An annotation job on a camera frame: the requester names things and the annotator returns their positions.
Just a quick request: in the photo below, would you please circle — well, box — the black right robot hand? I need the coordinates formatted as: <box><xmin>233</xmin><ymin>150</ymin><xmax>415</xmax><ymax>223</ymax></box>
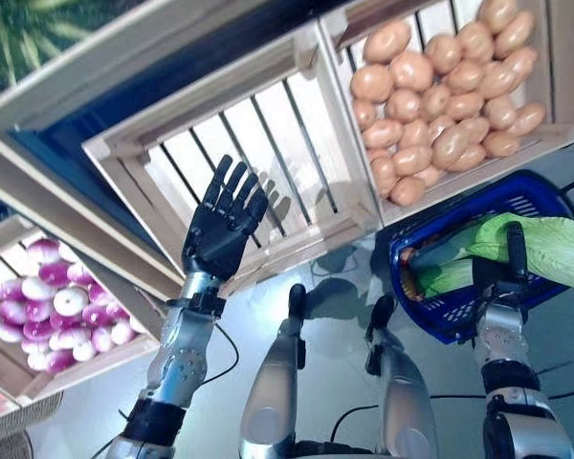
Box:
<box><xmin>471</xmin><ymin>222</ymin><xmax>532</xmax><ymax>301</ymax></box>

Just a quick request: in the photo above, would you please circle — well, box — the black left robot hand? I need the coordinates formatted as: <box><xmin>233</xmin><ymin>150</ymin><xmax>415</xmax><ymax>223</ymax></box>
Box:
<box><xmin>181</xmin><ymin>153</ymin><xmax>270</xmax><ymax>283</ymax></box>

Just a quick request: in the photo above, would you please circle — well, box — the blue plastic shopping basket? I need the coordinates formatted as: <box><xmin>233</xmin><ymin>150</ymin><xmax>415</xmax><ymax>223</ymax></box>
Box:
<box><xmin>375</xmin><ymin>169</ymin><xmax>574</xmax><ymax>345</ymax></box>

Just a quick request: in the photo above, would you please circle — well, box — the tan toy potato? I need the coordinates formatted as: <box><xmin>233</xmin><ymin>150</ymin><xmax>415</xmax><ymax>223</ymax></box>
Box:
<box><xmin>362</xmin><ymin>19</ymin><xmax>412</xmax><ymax>64</ymax></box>
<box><xmin>482</xmin><ymin>131</ymin><xmax>522</xmax><ymax>158</ymax></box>
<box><xmin>391</xmin><ymin>145</ymin><xmax>434</xmax><ymax>177</ymax></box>
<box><xmin>504</xmin><ymin>102</ymin><xmax>547</xmax><ymax>139</ymax></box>
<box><xmin>362</xmin><ymin>119</ymin><xmax>404</xmax><ymax>150</ymax></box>
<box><xmin>389</xmin><ymin>175</ymin><xmax>427</xmax><ymax>208</ymax></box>
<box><xmin>389</xmin><ymin>50</ymin><xmax>434</xmax><ymax>92</ymax></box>
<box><xmin>370</xmin><ymin>155</ymin><xmax>397</xmax><ymax>197</ymax></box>
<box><xmin>349</xmin><ymin>64</ymin><xmax>394</xmax><ymax>104</ymax></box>
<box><xmin>493</xmin><ymin>10</ymin><xmax>536</xmax><ymax>59</ymax></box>
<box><xmin>477</xmin><ymin>0</ymin><xmax>520</xmax><ymax>34</ymax></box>
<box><xmin>432</xmin><ymin>123</ymin><xmax>473</xmax><ymax>168</ymax></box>

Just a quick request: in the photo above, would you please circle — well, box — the purple white onion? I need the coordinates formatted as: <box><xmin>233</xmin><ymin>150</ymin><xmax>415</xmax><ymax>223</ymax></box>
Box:
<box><xmin>26</xmin><ymin>237</ymin><xmax>61</xmax><ymax>265</ymax></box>
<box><xmin>65</xmin><ymin>262</ymin><xmax>95</xmax><ymax>288</ymax></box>
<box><xmin>53</xmin><ymin>285</ymin><xmax>90</xmax><ymax>315</ymax></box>
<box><xmin>36</xmin><ymin>261</ymin><xmax>71</xmax><ymax>287</ymax></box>
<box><xmin>0</xmin><ymin>279</ymin><xmax>26</xmax><ymax>302</ymax></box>
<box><xmin>86</xmin><ymin>281</ymin><xmax>114</xmax><ymax>307</ymax></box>
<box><xmin>89</xmin><ymin>325</ymin><xmax>115</xmax><ymax>354</ymax></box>
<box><xmin>24</xmin><ymin>299</ymin><xmax>55</xmax><ymax>322</ymax></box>
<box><xmin>109</xmin><ymin>319</ymin><xmax>138</xmax><ymax>346</ymax></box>
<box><xmin>21</xmin><ymin>276</ymin><xmax>49</xmax><ymax>301</ymax></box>

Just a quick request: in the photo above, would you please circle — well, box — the wooden cabbage crate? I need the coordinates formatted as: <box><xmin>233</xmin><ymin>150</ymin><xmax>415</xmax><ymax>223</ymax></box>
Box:
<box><xmin>81</xmin><ymin>35</ymin><xmax>382</xmax><ymax>300</ymax></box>

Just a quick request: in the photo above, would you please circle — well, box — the wooden display stand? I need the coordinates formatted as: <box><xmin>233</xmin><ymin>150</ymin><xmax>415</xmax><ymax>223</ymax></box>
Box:
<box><xmin>0</xmin><ymin>0</ymin><xmax>326</xmax><ymax>297</ymax></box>

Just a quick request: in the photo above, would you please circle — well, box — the silver left robot leg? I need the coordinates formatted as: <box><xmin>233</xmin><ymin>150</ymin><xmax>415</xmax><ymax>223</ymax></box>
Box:
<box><xmin>238</xmin><ymin>284</ymin><xmax>310</xmax><ymax>459</ymax></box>

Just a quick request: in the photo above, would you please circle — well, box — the silver robot leg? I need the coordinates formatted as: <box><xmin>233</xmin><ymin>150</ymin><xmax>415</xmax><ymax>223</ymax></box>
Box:
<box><xmin>365</xmin><ymin>294</ymin><xmax>439</xmax><ymax>459</ymax></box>
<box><xmin>238</xmin><ymin>284</ymin><xmax>310</xmax><ymax>459</ymax></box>

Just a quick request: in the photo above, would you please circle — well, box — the silver right robot leg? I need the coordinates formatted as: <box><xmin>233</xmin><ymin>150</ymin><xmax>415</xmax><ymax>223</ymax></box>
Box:
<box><xmin>365</xmin><ymin>294</ymin><xmax>439</xmax><ymax>459</ymax></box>

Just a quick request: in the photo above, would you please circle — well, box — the wooden onion crate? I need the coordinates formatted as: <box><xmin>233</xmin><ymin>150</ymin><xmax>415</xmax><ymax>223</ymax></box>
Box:
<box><xmin>0</xmin><ymin>214</ymin><xmax>162</xmax><ymax>407</ymax></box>

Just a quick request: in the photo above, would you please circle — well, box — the wooden potato crate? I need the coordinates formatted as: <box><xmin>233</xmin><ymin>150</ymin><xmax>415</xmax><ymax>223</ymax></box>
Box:
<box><xmin>318</xmin><ymin>0</ymin><xmax>574</xmax><ymax>229</ymax></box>

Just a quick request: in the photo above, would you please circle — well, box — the dark robot waist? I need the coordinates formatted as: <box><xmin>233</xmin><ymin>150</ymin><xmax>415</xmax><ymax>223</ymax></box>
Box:
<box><xmin>286</xmin><ymin>439</ymin><xmax>379</xmax><ymax>459</ymax></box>

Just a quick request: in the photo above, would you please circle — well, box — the green striped pumpkin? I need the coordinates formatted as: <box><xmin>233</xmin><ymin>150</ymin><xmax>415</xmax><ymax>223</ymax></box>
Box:
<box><xmin>0</xmin><ymin>0</ymin><xmax>101</xmax><ymax>92</ymax></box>

